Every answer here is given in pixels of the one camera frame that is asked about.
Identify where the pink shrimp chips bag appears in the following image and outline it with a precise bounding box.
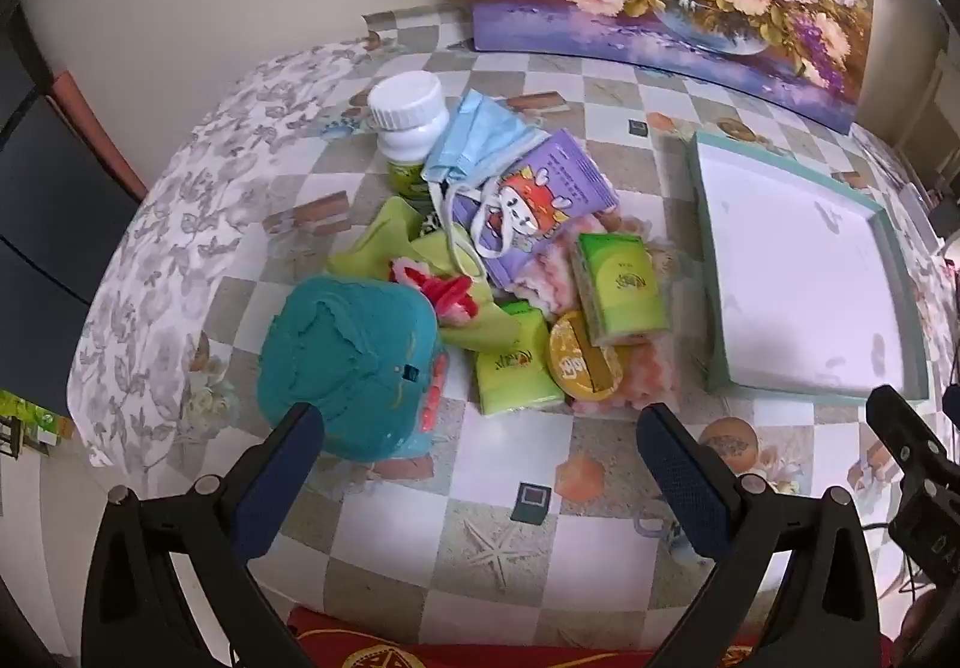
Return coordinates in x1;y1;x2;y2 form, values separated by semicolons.
514;210;680;410

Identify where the teal plastic toy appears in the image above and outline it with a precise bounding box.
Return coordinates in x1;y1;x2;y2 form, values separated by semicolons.
255;274;455;463

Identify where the checkered printed tablecloth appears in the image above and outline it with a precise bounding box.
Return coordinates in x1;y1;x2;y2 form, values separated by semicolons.
150;8;960;646

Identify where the dark cabinet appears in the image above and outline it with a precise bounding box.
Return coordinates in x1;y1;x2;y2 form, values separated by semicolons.
0;0;147;414

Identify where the pink red fuzzy flower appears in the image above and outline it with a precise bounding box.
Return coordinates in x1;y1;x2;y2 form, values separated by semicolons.
386;255;481;328

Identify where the purple cartoon tissue packet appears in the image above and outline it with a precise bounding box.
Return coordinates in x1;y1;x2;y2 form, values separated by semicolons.
450;129;620;286

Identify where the white pill bottle green label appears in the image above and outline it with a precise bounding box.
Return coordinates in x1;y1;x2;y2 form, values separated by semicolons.
366;71;451;200

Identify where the green cloth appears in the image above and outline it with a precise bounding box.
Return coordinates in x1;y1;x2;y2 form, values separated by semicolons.
326;195;526;354

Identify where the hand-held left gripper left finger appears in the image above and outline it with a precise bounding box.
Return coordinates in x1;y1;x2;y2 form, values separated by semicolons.
81;402;325;668

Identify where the grey floral tablecloth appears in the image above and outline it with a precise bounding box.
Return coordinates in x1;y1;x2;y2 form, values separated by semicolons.
66;38;376;470

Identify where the red patterned cloth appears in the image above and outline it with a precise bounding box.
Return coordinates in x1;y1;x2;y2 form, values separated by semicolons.
285;604;758;668

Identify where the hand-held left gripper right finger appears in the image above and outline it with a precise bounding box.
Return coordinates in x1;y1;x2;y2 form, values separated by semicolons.
636;402;882;668

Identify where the green printed box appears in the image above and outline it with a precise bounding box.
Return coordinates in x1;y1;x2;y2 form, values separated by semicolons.
0;390;72;459

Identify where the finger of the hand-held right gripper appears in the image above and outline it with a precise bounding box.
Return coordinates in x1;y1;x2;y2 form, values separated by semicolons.
866;384;950;481

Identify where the green tissue packet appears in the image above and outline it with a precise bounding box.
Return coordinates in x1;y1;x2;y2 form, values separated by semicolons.
571;233;670;346
472;302;567;418

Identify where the white tray teal rim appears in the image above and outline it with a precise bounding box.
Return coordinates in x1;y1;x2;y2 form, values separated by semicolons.
688;129;931;403

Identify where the blue face mask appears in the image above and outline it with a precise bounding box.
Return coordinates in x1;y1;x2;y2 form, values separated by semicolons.
421;90;552;264

